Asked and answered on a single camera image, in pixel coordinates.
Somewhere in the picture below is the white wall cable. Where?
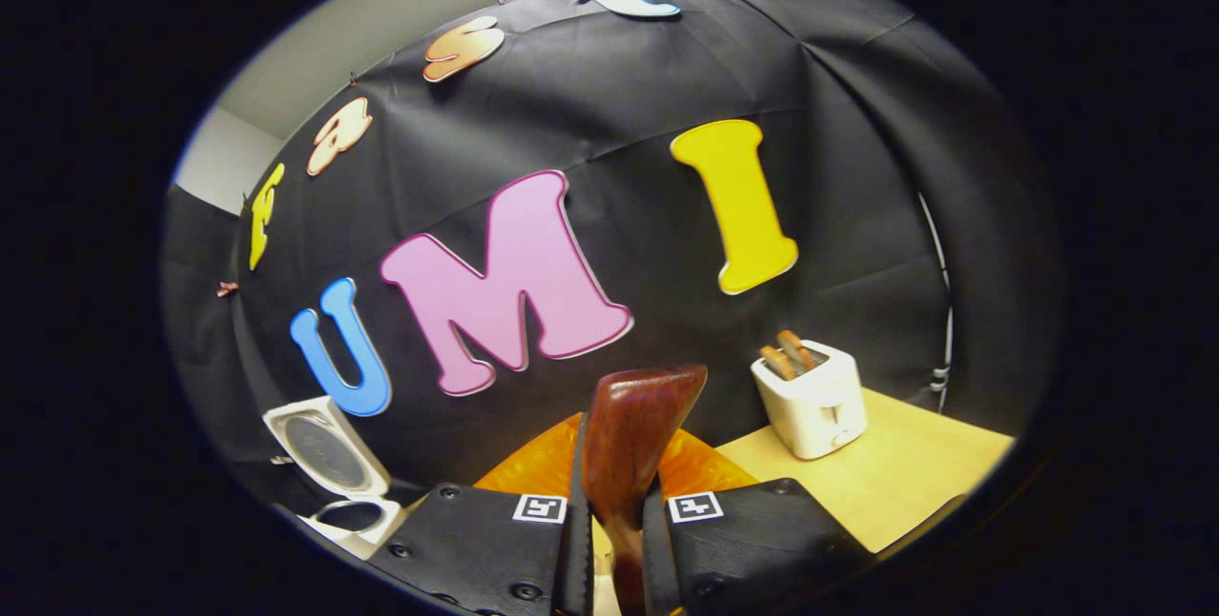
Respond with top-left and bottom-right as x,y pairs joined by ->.
916,192 -> 956,398

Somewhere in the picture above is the white rice cooker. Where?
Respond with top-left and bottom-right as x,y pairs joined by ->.
262,395 -> 410,560

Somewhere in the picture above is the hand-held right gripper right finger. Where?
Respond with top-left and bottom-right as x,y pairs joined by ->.
643,426 -> 872,616

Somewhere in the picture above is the white toaster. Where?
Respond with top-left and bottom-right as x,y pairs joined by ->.
750,340 -> 869,461

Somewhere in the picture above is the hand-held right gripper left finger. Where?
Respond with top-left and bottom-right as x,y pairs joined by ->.
367,411 -> 593,616

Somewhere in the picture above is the brown wooden spoon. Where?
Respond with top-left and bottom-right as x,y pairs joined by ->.
583,365 -> 709,616

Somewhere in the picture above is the black backdrop cloth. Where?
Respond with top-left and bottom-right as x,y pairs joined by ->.
162,0 -> 1063,517

